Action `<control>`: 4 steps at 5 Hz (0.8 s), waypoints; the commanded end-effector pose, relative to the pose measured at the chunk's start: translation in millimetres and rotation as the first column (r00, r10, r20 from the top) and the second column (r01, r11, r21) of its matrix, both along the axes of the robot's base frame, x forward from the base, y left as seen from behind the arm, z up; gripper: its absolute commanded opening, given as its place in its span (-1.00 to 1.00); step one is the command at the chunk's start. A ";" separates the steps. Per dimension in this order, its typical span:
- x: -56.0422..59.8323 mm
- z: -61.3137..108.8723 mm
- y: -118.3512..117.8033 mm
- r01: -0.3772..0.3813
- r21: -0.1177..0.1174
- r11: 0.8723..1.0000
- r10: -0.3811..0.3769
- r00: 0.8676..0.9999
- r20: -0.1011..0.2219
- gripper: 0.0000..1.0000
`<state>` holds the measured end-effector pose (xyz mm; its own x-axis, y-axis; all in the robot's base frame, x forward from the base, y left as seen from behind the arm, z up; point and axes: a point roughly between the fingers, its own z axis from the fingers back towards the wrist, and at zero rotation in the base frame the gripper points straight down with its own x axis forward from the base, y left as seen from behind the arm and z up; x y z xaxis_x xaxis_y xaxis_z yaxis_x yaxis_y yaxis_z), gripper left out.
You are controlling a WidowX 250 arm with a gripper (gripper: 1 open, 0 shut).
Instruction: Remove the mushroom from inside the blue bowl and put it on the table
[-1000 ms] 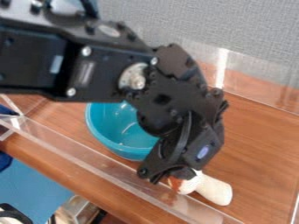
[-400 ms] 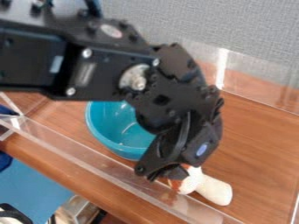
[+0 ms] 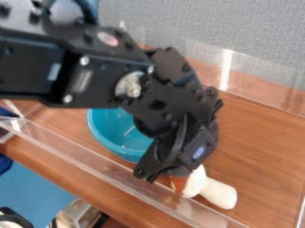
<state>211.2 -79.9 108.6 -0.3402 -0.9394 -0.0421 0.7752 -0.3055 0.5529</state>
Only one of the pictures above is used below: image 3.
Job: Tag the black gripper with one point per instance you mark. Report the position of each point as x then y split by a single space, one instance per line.
178 152

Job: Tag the brown and white toy mushroom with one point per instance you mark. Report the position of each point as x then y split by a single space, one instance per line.
198 184

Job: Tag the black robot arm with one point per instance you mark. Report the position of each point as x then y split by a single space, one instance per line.
82 65

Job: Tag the blue ceramic bowl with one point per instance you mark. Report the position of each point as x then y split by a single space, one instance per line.
114 130

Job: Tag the clear acrylic back barrier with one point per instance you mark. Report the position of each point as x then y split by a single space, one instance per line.
237 73

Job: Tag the clear acrylic barrier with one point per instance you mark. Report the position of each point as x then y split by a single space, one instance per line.
162 201
237 73

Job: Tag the clear box under table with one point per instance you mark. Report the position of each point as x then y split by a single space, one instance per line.
78 215

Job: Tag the clear acrylic front barrier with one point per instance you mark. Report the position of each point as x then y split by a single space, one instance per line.
162 201

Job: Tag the blue cloth object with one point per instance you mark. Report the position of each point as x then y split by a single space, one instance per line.
6 161

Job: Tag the black object bottom left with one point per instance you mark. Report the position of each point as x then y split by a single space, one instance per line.
10 215

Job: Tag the clear acrylic left bracket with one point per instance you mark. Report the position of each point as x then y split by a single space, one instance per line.
11 118

